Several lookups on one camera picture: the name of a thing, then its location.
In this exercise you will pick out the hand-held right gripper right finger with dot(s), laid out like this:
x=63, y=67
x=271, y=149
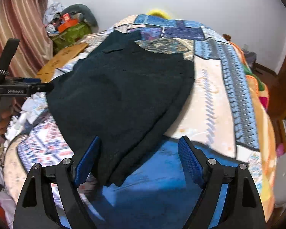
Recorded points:
x=190, y=162

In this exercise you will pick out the white crumpled sheet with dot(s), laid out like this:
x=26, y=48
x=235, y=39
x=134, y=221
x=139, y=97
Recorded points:
x=26, y=114

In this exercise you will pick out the orange flat box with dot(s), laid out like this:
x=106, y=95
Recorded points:
x=68, y=25

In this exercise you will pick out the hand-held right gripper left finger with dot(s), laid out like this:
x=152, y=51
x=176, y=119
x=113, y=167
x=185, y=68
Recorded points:
x=85, y=164

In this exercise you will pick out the yellow foam arch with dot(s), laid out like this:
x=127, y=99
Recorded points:
x=158, y=13

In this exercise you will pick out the orange fleece blanket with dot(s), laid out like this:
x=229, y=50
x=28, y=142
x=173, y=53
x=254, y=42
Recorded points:
x=259, y=105

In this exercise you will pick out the pale blue crumpled cloth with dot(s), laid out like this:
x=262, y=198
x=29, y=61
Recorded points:
x=53, y=10

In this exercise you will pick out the grey curved pillow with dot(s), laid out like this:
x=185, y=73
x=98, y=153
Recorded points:
x=85, y=12

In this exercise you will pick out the pink cloth item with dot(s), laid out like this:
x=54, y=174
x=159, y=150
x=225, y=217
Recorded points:
x=279, y=150

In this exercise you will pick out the grey backpack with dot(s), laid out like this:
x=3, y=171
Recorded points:
x=249, y=58

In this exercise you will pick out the striped pink curtain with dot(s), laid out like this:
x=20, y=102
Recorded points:
x=21, y=16

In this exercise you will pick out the wooden bed post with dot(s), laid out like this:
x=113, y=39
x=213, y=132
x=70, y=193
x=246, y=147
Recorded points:
x=227, y=37

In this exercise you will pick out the patchwork printed blanket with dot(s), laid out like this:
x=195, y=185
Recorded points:
x=216, y=95

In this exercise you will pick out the green fabric storage box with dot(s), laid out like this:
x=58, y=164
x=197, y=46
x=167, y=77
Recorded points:
x=71, y=34

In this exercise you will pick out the wooden door frame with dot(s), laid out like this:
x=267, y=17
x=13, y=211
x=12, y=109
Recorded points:
x=282, y=93

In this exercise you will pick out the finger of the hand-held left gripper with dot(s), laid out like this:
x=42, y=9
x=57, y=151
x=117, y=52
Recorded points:
x=44, y=87
x=31, y=79

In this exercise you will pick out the wooden lap desk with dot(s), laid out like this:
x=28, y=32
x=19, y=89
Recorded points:
x=62, y=56

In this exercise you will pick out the black pants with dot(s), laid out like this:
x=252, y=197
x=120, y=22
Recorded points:
x=121, y=88

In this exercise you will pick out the person's left hand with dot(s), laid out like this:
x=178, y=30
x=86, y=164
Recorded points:
x=4, y=118

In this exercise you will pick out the small red box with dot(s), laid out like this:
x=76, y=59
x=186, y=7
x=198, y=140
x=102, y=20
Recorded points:
x=66, y=18

